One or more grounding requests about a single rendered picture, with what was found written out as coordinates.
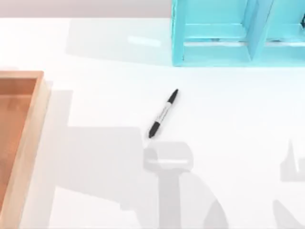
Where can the light blue rack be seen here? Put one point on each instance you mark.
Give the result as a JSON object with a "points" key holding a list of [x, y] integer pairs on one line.
{"points": [[214, 33]]}

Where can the shallow salmon-coloured box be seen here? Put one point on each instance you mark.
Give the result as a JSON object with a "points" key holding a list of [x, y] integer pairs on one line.
{"points": [[16, 133]]}

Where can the black and white marker pen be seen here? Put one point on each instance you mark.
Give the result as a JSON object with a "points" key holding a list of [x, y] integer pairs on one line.
{"points": [[164, 113]]}

